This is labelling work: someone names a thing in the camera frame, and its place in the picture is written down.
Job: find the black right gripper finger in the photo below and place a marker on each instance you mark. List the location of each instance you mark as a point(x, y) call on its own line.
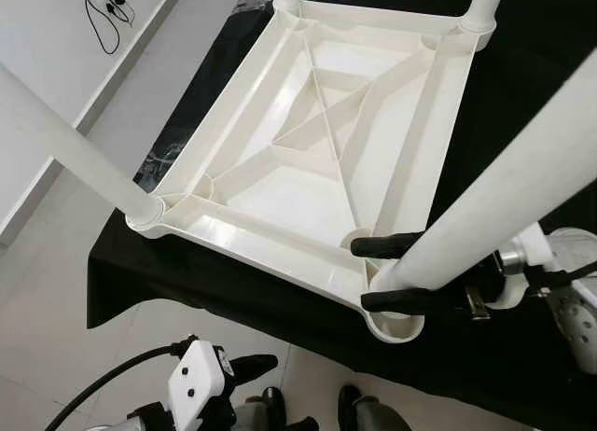
point(387, 245)
point(410, 300)

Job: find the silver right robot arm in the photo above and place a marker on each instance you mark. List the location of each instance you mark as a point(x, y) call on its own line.
point(574, 328)

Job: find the dark robot left foot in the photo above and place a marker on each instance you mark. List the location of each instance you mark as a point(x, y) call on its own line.
point(270, 408)

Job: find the dark robot foot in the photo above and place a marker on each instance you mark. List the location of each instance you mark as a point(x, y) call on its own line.
point(353, 408)
point(270, 408)

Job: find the dark robot right foot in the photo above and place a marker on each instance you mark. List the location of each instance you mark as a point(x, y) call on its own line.
point(353, 408)

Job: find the black table cloth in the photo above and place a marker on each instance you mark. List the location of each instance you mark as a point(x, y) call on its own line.
point(522, 86)

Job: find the clear tape patch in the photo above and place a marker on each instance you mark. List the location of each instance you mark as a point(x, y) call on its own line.
point(254, 4)
point(159, 162)

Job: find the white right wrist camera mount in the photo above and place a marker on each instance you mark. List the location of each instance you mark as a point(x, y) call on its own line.
point(536, 249)

